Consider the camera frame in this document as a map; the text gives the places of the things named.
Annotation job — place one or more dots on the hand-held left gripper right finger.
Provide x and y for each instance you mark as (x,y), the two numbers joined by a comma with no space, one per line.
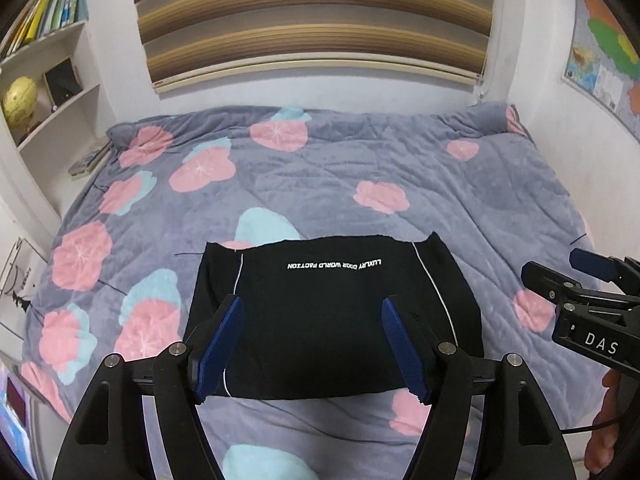
(402,350)

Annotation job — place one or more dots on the person's right hand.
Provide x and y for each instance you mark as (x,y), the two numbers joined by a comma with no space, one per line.
(607,425)

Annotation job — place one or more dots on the brown striped window blind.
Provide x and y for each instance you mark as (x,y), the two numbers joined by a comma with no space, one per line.
(300,25)

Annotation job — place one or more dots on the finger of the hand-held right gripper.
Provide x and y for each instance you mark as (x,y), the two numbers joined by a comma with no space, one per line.
(595,263)
(545,280)

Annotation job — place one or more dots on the white bookshelf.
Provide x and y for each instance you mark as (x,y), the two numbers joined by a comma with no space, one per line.
(75,42)

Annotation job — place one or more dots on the black picture frame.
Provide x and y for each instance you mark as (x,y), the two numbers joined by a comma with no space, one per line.
(62,82)

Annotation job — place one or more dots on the colourful wall map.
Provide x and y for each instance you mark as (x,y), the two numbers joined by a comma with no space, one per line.
(605,50)

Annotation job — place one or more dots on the colourful printed sheet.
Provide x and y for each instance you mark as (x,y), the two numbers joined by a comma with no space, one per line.
(15,410)

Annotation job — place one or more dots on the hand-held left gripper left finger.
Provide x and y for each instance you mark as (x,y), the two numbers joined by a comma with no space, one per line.
(222,345)

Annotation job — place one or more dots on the grey floral blanket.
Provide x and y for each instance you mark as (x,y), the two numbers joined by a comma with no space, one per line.
(325,175)

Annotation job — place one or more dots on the yellow globe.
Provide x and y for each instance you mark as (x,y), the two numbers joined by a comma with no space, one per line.
(20,100)

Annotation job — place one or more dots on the small stack of books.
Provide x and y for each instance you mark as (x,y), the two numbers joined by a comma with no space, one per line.
(87,162)

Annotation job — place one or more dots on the white drawing poster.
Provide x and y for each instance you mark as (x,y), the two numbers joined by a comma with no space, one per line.
(20,280)

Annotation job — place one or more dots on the row of books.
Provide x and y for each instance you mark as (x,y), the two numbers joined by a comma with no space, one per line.
(55,5)

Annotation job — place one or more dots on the black hooded jacket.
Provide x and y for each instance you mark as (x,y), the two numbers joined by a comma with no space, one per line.
(325,320)

